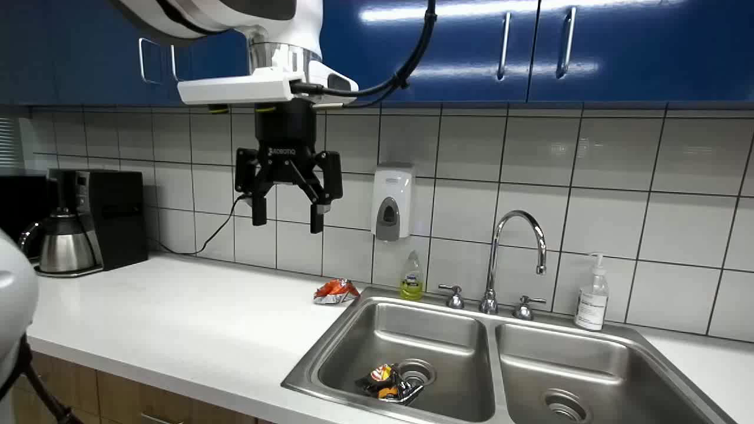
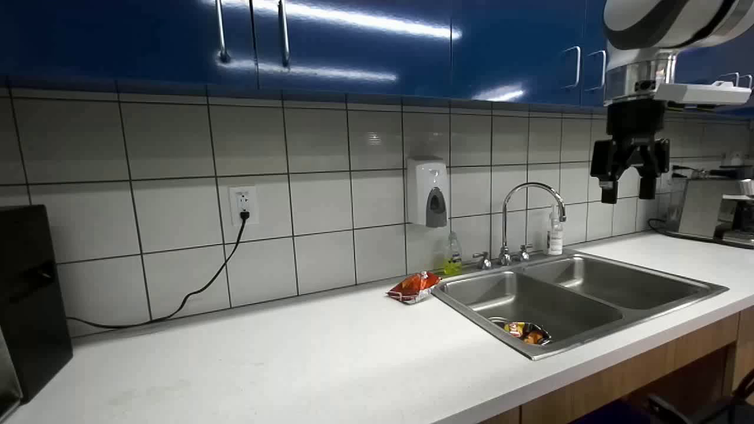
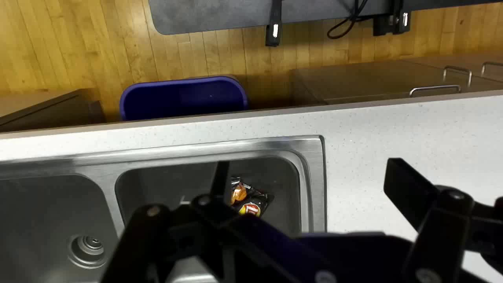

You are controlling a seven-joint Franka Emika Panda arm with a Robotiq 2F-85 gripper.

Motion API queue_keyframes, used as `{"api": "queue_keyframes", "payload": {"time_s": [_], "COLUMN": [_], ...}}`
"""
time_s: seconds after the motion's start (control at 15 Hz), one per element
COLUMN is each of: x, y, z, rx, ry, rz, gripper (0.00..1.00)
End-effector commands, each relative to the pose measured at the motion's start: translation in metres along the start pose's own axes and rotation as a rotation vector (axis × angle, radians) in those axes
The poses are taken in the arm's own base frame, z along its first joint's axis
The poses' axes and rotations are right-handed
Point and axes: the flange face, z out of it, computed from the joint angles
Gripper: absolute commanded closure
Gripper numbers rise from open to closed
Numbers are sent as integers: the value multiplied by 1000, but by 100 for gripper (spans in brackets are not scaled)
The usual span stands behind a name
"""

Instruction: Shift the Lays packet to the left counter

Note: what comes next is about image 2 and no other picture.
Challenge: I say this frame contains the black Lays chips packet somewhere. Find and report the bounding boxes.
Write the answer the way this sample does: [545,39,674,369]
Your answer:
[494,316,553,349]

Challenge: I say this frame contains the red snack packet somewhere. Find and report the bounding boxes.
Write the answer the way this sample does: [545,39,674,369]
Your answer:
[387,268,443,308]

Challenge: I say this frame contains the chrome gooseneck faucet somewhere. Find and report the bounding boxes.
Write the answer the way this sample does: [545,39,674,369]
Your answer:
[476,179,570,271]

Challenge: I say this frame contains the stainless steel double sink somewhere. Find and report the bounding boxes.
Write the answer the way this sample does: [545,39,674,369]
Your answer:
[430,250,731,362]

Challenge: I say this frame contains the black power cable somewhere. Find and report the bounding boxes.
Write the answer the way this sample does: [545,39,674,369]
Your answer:
[64,207,251,333]

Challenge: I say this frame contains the small white bottle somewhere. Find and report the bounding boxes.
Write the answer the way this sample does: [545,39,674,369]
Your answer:
[546,219,568,258]

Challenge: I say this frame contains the white wall power outlet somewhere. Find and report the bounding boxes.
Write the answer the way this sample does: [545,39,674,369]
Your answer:
[229,184,262,225]

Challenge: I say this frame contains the black countertop appliance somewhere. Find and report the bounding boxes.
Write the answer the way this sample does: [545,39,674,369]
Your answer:
[0,202,74,404]

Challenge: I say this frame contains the silver coffee machine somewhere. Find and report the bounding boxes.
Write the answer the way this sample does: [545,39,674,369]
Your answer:
[671,165,754,250]

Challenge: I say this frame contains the black chair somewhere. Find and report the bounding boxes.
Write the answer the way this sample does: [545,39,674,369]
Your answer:
[641,368,754,424]

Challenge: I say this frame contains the silver cabinet door handle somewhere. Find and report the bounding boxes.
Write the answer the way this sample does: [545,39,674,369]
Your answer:
[275,0,295,71]
[561,42,583,90]
[212,0,236,66]
[587,48,610,92]

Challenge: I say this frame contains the white wall soap dispenser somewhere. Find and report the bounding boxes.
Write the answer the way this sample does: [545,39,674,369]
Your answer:
[402,158,453,230]

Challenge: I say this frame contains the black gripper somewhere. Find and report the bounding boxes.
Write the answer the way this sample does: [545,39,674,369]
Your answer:
[588,98,674,207]

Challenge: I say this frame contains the glossy blue wall cabinets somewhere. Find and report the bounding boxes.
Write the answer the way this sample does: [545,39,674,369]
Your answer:
[0,0,754,113]

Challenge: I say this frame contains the wooden base cabinet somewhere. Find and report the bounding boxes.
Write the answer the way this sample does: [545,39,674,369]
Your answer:
[481,305,754,424]

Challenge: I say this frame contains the green dish soap bottle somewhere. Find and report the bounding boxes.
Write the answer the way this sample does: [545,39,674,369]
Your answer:
[434,229,466,280]

